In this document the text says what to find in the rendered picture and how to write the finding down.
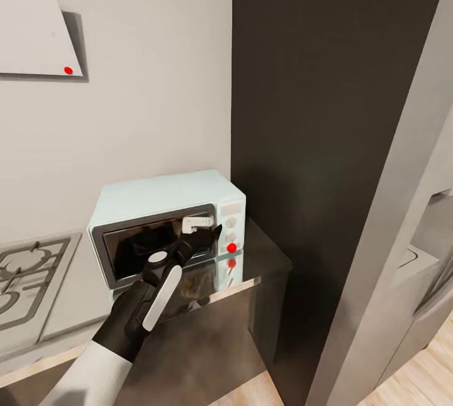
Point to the burner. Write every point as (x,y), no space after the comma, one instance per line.
(31,276)

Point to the microwave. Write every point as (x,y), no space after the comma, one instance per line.
(133,220)

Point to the fridge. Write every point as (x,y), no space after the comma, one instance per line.
(342,142)

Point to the range hood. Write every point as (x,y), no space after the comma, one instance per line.
(34,39)

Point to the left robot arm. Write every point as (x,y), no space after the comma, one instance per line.
(97,375)

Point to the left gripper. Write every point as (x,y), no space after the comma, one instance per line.
(202,237)

